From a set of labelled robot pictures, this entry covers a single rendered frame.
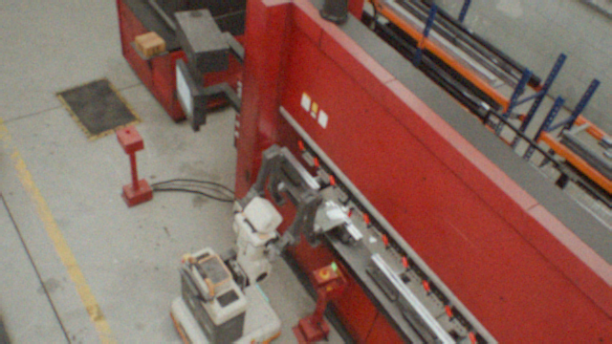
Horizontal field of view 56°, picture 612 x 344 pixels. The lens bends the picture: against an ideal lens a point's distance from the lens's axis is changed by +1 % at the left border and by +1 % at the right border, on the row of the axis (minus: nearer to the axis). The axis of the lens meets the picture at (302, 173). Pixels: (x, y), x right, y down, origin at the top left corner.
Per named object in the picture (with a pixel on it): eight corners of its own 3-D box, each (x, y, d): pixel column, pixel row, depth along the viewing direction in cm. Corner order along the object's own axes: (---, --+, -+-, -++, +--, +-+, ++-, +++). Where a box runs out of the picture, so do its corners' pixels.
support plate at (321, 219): (302, 218, 417) (302, 217, 416) (331, 204, 429) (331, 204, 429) (316, 235, 408) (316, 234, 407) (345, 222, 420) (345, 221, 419)
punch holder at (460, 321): (444, 318, 353) (452, 304, 341) (453, 311, 357) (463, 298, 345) (461, 337, 345) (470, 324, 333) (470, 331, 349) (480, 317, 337)
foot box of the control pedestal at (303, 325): (291, 328, 464) (292, 320, 456) (317, 317, 474) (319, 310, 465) (301, 349, 453) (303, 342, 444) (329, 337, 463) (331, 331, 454)
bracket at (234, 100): (200, 95, 474) (200, 89, 469) (226, 88, 485) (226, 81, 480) (223, 124, 453) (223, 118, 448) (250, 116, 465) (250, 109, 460)
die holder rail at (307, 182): (278, 157, 474) (279, 148, 467) (284, 155, 477) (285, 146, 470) (312, 197, 448) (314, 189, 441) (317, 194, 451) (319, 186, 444)
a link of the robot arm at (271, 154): (261, 146, 369) (269, 156, 364) (277, 142, 377) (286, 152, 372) (247, 195, 397) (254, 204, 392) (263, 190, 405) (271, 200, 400)
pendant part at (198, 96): (176, 96, 454) (175, 58, 428) (191, 94, 459) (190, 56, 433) (193, 133, 428) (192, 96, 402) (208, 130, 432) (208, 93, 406)
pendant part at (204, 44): (177, 102, 470) (173, 11, 409) (206, 97, 479) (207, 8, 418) (195, 143, 440) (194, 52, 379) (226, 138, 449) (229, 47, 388)
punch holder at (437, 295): (423, 293, 363) (430, 279, 352) (432, 288, 367) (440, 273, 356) (439, 311, 356) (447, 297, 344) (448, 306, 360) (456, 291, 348)
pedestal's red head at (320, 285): (310, 280, 420) (314, 267, 407) (328, 273, 426) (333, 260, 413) (322, 302, 408) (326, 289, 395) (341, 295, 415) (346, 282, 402)
